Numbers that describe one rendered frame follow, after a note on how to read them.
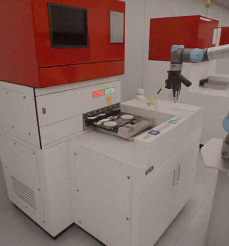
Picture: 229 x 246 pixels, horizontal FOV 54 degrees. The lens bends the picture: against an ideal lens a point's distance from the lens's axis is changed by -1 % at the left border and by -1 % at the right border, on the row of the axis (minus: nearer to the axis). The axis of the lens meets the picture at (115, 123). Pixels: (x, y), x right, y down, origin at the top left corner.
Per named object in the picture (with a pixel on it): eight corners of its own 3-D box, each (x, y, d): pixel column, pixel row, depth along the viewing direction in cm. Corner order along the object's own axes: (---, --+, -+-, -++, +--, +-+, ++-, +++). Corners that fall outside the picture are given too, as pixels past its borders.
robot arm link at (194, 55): (207, 48, 133) (190, 48, 140) (198, 48, 125) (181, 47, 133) (205, 62, 135) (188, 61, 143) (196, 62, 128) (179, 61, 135)
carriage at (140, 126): (117, 135, 159) (117, 131, 158) (145, 122, 186) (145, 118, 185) (126, 138, 154) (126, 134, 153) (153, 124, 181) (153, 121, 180)
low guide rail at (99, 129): (95, 130, 177) (95, 126, 176) (97, 129, 179) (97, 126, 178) (150, 147, 148) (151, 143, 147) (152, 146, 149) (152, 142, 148)
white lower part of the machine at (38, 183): (9, 206, 214) (-7, 126, 186) (74, 171, 274) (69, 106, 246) (54, 245, 172) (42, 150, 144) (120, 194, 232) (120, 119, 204)
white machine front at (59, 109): (40, 148, 146) (32, 88, 132) (118, 118, 205) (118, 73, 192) (42, 150, 144) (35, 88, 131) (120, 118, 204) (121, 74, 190)
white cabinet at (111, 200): (74, 230, 187) (66, 141, 159) (138, 179, 257) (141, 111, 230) (138, 277, 149) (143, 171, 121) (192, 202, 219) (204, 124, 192)
